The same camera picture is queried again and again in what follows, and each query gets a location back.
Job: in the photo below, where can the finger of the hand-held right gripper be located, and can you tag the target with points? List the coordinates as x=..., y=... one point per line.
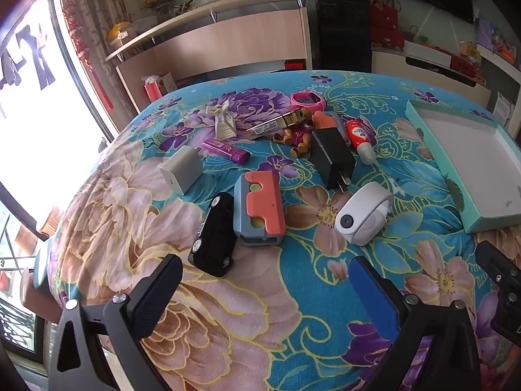
x=508, y=289

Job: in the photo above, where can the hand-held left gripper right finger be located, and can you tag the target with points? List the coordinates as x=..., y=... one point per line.
x=373, y=298

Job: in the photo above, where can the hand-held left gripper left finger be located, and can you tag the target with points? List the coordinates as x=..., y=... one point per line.
x=159, y=293

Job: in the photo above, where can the black toy car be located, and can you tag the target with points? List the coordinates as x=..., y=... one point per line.
x=213, y=236

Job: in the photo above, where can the white round device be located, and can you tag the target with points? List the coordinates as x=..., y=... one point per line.
x=362, y=216

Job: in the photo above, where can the white charger block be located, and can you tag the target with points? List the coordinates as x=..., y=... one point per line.
x=181, y=170

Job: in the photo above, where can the teal cardboard box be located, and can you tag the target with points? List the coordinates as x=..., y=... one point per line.
x=468, y=159

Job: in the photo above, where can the pink purple lighter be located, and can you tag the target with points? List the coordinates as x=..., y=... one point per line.
x=226, y=150

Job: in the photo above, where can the white hair claw clip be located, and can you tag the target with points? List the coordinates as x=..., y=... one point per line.
x=224, y=124

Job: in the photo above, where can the gold patterned harmonica box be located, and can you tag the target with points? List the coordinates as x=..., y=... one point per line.
x=268, y=126

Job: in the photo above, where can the pink watch band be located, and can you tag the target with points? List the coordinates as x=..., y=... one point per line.
x=299, y=99

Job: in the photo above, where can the floral printed blanket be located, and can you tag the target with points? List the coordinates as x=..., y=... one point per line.
x=252, y=313

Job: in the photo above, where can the blue and orange toy block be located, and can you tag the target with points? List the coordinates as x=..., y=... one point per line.
x=260, y=211

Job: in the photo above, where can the black charger plug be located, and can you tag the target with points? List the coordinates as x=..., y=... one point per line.
x=333, y=154

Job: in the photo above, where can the red and white glue bottle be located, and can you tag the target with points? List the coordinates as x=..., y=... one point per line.
x=360, y=136

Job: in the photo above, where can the pink and brown toy figure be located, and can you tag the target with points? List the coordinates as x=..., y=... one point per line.
x=299, y=140

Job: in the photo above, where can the red box with tissue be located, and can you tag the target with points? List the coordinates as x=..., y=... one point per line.
x=152, y=89

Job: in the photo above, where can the white television stand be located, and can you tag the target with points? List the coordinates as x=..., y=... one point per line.
x=407, y=71

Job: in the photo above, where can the small red box under desk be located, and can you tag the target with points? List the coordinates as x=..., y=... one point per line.
x=294, y=65

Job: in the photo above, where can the red gift box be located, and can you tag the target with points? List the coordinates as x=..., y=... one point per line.
x=386, y=40

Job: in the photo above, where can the wooden desk with curved shelf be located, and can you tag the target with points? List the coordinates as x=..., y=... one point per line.
x=228, y=42

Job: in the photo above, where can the yellow container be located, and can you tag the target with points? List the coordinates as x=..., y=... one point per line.
x=120, y=32

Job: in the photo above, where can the black cabinet fridge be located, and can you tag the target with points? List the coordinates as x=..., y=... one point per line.
x=340, y=36

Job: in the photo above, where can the red hanging knot decoration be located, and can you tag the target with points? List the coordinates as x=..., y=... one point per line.
x=79, y=40

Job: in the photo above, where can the red gift bags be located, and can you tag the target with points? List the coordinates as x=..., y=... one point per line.
x=382, y=14

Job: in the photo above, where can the patterned curtain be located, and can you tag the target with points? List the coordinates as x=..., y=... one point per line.
x=97, y=12

